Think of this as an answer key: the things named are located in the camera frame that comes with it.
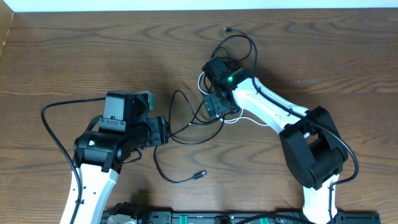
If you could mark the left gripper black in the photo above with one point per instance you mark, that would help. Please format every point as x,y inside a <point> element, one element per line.
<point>160,131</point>

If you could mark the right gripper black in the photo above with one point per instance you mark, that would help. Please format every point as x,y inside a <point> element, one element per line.
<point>213,106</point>

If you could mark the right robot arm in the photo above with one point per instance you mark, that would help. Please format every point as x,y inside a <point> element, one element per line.
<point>313,150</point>

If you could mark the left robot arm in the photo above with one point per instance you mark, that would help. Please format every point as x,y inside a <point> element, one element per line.
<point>106,144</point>

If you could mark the cardboard box edge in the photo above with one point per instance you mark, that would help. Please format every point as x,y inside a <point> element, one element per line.
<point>6,18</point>

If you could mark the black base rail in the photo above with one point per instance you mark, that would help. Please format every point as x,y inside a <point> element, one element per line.
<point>132,213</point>

